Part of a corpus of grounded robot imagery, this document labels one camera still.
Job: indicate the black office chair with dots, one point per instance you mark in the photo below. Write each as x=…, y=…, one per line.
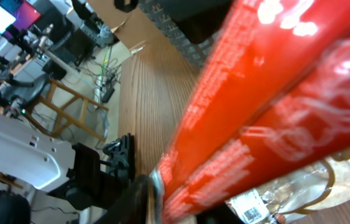
x=70, y=45

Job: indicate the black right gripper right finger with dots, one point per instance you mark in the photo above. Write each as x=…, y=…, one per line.
x=220, y=214

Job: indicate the white brown snack wrapper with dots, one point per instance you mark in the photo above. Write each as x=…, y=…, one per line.
x=318, y=186

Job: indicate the wooden stool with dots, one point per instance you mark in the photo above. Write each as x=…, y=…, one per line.
x=64, y=119

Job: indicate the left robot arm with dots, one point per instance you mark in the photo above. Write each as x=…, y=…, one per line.
x=73, y=172

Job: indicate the grey plastic mesh basket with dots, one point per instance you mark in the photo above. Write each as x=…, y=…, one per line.
x=192, y=26

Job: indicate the upper pink computer monitor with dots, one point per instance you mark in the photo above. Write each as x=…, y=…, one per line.
x=18, y=13

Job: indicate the brown cardboard box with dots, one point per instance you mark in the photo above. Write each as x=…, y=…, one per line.
x=128, y=27

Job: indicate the red white snack bar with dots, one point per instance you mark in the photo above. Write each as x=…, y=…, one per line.
x=273, y=97

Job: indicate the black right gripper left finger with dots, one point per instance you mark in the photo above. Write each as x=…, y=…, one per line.
x=131, y=207

